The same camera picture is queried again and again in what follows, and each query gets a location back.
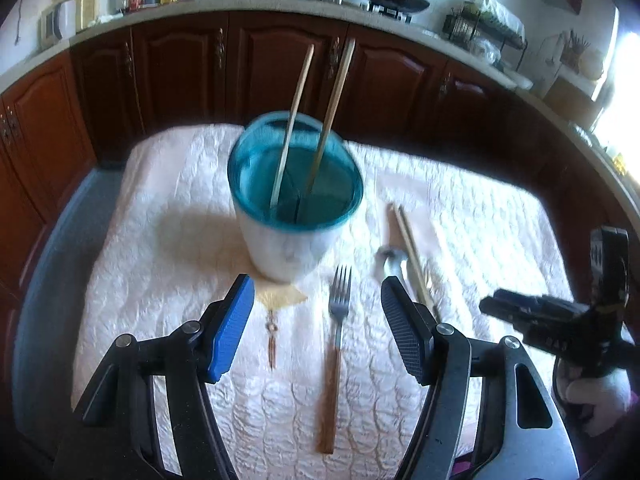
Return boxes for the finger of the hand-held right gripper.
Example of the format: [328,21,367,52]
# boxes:
[479,297,576,347]
[492,287,586,317]

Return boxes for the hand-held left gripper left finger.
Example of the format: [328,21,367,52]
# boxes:
[52,274,256,480]

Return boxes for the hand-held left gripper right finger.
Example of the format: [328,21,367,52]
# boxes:
[380,277,581,480]

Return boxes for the wooden chopstick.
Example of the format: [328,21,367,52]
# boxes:
[270,44,316,209]
[398,205,441,321]
[306,38,357,196]
[392,205,430,308]

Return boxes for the wooden handled metal fork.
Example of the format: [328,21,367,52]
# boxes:
[317,264,353,455]

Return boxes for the wooden handled metal spoon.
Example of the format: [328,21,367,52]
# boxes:
[375,203,414,291]

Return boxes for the white floral cup teal inside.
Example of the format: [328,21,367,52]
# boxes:
[227,111,365,282]

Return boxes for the person's right hand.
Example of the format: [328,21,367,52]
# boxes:
[557,364,632,437]

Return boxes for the white quilted tablecloth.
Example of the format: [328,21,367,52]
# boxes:
[70,122,576,480]

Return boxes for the wooden cutting board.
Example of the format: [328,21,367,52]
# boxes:
[542,72,608,128]

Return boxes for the dark wooden kitchen cabinets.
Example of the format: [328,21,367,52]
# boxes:
[0,10,640,311]

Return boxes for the grey kitchen countertop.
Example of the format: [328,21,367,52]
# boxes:
[0,0,640,241]

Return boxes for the gas stove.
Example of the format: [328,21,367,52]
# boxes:
[272,0,416,25]

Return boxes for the white countertop appliance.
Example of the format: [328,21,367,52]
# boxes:
[40,0,78,48]

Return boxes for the beige box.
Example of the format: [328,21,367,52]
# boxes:
[75,0,121,30]

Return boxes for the black wire dish rack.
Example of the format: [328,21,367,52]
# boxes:
[442,0,528,66]

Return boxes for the black wall cord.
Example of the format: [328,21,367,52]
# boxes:
[12,0,26,47]

